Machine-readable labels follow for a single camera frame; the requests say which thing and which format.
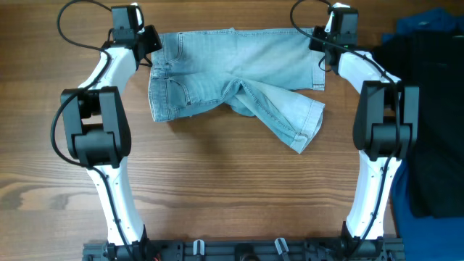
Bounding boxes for light blue denim shorts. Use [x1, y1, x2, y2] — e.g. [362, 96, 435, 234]
[148, 28, 325, 153]

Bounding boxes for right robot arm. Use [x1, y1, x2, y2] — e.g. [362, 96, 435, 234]
[309, 26, 419, 258]

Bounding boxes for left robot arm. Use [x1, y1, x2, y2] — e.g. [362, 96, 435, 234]
[56, 25, 162, 259]

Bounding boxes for black t-shirt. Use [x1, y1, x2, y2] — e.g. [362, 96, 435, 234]
[374, 31, 463, 218]

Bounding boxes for dark blue garment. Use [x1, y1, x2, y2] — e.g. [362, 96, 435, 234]
[382, 9, 463, 260]

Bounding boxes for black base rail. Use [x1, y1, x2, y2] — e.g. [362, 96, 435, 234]
[82, 237, 405, 261]

